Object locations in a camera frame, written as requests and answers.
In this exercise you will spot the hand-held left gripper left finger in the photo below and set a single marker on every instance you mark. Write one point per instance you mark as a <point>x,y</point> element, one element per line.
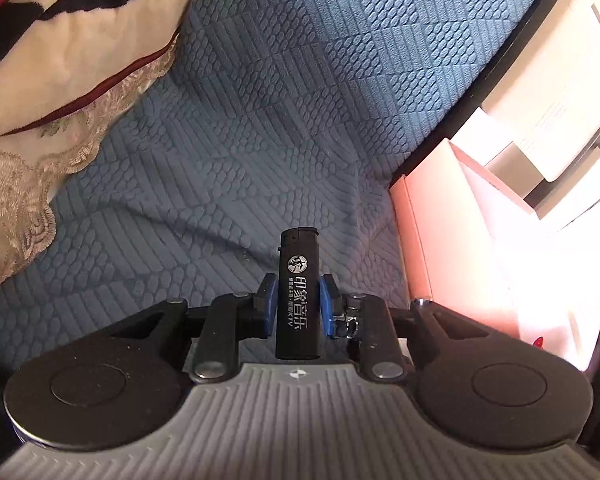
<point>266,307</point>

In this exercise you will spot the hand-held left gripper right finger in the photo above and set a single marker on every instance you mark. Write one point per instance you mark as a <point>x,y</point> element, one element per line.
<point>326,307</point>

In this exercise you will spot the black lighter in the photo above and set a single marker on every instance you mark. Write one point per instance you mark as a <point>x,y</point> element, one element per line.
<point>298,295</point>

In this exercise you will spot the pink box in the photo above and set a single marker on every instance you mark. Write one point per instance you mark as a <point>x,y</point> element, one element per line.
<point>430,240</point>

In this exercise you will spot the blue textured bedspread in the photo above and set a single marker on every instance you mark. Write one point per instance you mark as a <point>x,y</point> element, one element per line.
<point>260,125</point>

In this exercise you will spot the white cabinet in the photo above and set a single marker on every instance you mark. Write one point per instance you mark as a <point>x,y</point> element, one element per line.
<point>565,85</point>

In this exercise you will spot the patterned lace-trimmed pillow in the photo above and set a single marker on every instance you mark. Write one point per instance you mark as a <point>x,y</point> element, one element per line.
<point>70,45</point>

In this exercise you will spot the black frame bar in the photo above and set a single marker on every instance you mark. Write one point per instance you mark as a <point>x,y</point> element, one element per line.
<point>500,75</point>

